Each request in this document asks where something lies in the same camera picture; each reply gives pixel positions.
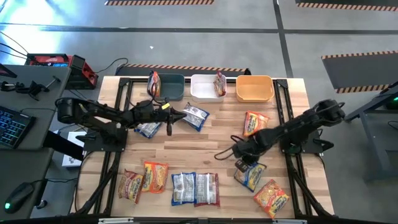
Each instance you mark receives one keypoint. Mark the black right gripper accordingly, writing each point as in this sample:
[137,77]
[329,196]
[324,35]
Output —
[248,149]

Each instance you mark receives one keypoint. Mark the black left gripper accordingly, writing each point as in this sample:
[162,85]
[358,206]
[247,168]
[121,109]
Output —
[158,113]

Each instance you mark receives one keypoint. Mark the blue ramen noodle pack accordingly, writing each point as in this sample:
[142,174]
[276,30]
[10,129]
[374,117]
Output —
[195,116]
[253,177]
[148,130]
[184,189]

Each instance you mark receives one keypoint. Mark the orange ramen noodle pack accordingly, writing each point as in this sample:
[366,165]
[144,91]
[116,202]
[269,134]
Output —
[255,123]
[154,84]
[155,177]
[271,197]

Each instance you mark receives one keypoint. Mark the red ramen noodle pack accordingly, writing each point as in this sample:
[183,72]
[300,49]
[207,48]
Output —
[130,186]
[220,84]
[206,189]

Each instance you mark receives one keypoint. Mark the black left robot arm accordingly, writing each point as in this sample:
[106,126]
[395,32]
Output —
[93,112]

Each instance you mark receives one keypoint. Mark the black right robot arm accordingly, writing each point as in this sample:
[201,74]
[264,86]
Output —
[295,124]

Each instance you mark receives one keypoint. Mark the yellow label tag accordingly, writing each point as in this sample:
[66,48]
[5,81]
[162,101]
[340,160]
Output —
[165,106]

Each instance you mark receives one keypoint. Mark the dark teal plastic bin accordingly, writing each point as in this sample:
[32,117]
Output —
[172,87]

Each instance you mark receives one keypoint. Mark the white plastic bin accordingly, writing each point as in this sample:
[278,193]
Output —
[202,88]

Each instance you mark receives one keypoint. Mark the black hazard-striped floor mat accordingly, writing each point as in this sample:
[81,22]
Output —
[155,2]
[186,72]
[360,71]

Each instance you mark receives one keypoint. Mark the orange plastic bin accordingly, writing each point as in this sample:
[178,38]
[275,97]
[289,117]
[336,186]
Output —
[255,88]

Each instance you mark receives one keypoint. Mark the red black battery charger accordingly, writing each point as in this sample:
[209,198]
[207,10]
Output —
[82,74]

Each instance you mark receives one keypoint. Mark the white cardboard box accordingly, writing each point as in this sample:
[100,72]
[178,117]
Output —
[71,161]

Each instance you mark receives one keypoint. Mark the black flat bar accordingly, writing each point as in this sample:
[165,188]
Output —
[62,145]

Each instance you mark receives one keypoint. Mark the grey metal stand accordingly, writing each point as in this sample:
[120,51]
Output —
[373,140]

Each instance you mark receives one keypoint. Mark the small black hand tool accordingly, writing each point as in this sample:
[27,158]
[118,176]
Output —
[56,78]

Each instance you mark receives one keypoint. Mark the red tool case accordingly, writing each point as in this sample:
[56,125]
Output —
[46,59]

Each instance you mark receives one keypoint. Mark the dark grey desk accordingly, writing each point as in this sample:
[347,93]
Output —
[31,73]
[18,168]

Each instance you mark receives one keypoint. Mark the small black round knob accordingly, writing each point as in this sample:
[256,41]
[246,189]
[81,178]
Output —
[41,204]

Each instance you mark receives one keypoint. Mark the backlit black keyboard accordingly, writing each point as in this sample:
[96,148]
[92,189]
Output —
[14,127]

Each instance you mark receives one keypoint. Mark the black angled stand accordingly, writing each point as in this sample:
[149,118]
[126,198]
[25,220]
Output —
[6,72]

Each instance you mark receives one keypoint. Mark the black computer mouse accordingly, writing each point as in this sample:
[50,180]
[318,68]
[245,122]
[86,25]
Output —
[18,197]

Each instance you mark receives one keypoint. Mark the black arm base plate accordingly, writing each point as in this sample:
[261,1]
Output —
[93,144]
[308,146]

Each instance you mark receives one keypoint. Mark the silver metal bracket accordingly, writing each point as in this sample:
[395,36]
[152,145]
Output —
[289,221]
[115,221]

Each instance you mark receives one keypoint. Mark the black clamp mount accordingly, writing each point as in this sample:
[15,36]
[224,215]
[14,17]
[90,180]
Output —
[32,90]

